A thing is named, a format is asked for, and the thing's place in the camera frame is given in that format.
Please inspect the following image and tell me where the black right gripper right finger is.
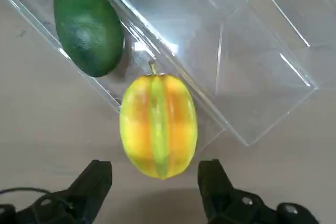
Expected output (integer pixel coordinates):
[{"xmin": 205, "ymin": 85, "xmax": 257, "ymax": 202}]
[{"xmin": 197, "ymin": 158, "xmax": 320, "ymax": 224}]

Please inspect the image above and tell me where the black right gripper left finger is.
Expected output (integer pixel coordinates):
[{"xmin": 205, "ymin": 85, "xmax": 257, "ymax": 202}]
[{"xmin": 0, "ymin": 158, "xmax": 113, "ymax": 224}]

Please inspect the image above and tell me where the clear acrylic step platform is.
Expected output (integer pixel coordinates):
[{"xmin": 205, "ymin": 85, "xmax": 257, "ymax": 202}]
[{"xmin": 0, "ymin": 0, "xmax": 336, "ymax": 147}]

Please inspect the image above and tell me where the yellow star fruit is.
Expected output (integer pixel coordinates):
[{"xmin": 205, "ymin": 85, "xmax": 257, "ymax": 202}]
[{"xmin": 119, "ymin": 62, "xmax": 198, "ymax": 180}]

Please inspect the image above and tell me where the thin black gripper wire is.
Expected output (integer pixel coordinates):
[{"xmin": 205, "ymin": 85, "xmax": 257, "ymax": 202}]
[{"xmin": 0, "ymin": 187, "xmax": 53, "ymax": 196}]

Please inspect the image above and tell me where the green avocado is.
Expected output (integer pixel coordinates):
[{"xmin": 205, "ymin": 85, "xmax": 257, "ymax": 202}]
[{"xmin": 53, "ymin": 0, "xmax": 124, "ymax": 78}]

